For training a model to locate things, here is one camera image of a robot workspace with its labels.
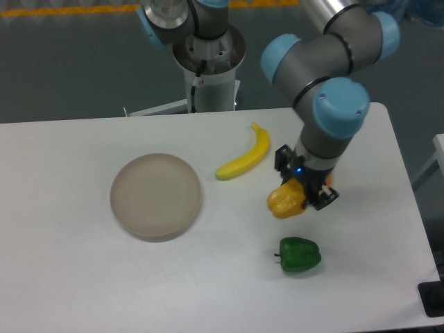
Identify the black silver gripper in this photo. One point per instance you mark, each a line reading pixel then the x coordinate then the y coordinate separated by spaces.
pixel 310 170

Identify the yellow bell pepper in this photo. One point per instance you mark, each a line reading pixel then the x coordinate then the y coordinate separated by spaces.
pixel 287 200

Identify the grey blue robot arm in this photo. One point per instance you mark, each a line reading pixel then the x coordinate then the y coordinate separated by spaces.
pixel 313 76

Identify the orange pepper slice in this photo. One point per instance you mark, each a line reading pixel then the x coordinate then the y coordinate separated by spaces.
pixel 329 180

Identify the green bell pepper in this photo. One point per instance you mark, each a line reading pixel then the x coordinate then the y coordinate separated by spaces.
pixel 297 254

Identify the yellow banana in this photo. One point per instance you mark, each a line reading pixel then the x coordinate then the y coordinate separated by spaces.
pixel 248 160

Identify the white furniture edge right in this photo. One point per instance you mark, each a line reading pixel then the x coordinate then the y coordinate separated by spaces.
pixel 433 164

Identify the beige round plate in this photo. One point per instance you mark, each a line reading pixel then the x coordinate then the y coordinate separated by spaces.
pixel 156 197

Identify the black device at table corner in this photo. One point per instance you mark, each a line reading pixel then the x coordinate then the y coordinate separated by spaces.
pixel 431 295

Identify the blue plastic bag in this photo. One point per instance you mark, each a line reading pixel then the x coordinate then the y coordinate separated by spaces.
pixel 427 13

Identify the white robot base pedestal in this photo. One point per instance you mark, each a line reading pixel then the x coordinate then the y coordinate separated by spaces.
pixel 209 70

